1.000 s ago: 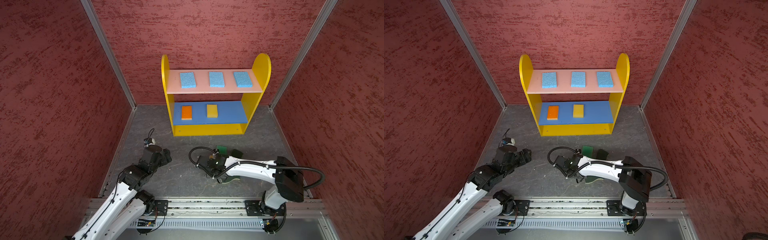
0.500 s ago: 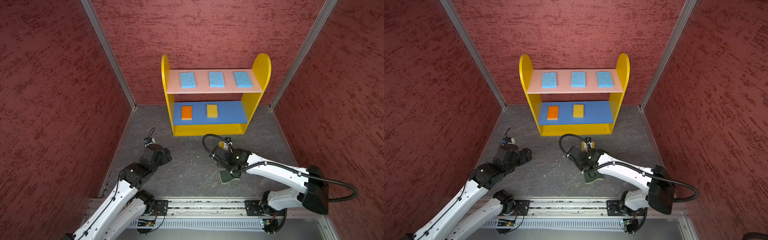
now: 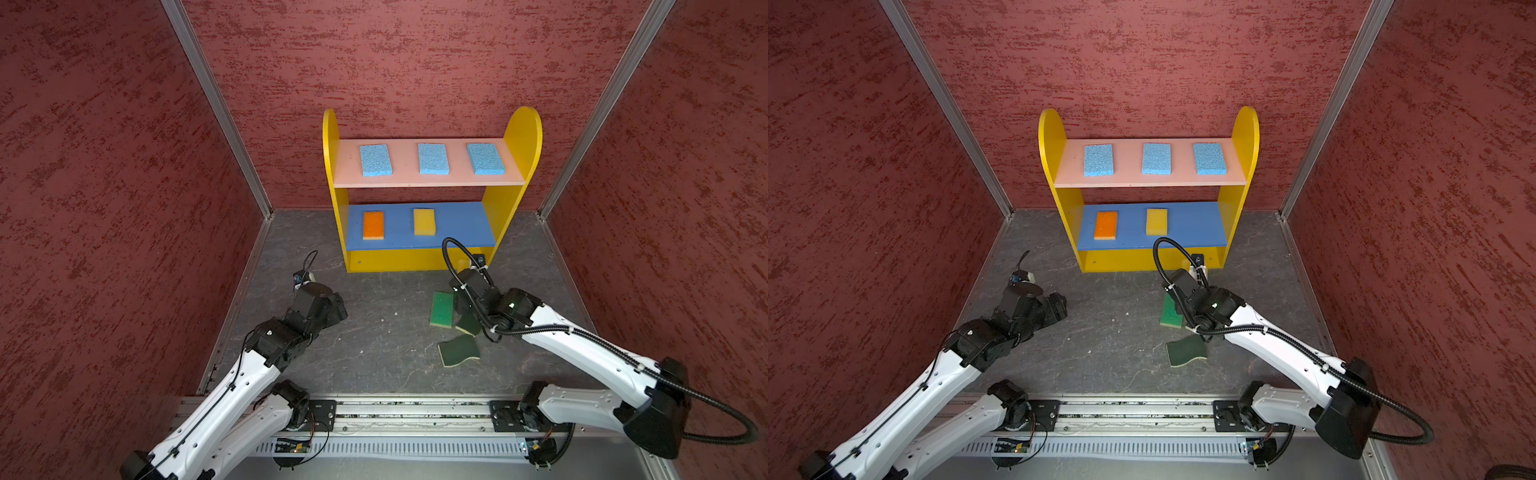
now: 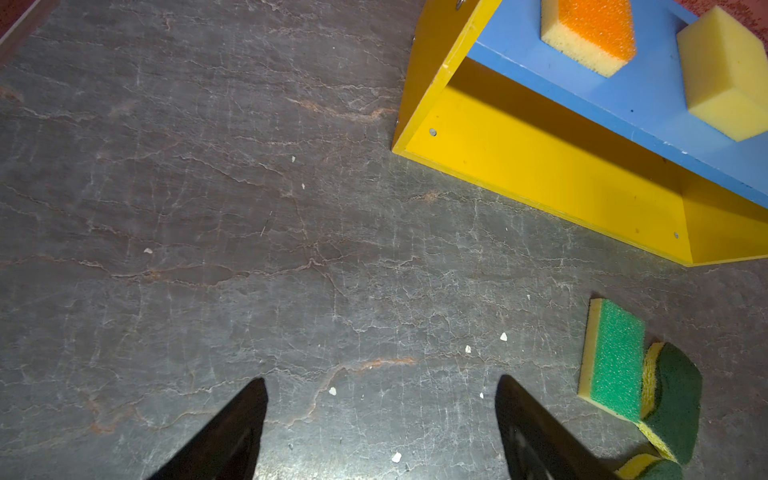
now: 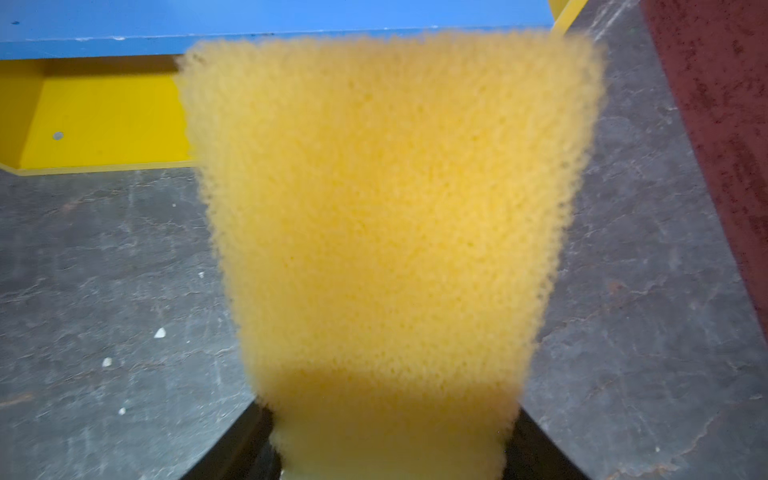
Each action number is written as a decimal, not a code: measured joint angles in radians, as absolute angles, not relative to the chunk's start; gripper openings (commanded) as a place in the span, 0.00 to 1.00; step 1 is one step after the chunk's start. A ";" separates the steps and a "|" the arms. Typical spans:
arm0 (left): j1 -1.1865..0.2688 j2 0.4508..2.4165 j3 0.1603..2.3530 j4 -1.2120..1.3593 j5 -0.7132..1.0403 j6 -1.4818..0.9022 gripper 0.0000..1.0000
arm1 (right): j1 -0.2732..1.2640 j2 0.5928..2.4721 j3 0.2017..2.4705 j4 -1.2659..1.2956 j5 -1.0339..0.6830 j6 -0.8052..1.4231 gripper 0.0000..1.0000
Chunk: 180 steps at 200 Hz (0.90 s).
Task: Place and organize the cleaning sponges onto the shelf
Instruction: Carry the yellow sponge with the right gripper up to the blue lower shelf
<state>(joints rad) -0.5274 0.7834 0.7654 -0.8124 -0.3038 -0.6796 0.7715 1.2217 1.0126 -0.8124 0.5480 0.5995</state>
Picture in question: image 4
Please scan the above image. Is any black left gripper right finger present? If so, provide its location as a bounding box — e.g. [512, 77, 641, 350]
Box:
[495, 374, 617, 479]

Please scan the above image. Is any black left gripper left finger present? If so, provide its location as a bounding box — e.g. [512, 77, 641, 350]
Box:
[151, 378, 268, 480]

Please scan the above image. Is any dark green curved sponge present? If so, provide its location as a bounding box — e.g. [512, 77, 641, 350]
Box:
[615, 453, 683, 480]
[637, 342, 702, 465]

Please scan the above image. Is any orange sponge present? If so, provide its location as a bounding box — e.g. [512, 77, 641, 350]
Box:
[540, 0, 637, 78]

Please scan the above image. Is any yellow wooden shelf unit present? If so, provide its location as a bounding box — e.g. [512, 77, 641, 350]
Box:
[392, 1, 767, 266]

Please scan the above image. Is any green yellow scrub sponge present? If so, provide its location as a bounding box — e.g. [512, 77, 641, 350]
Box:
[577, 298, 645, 423]

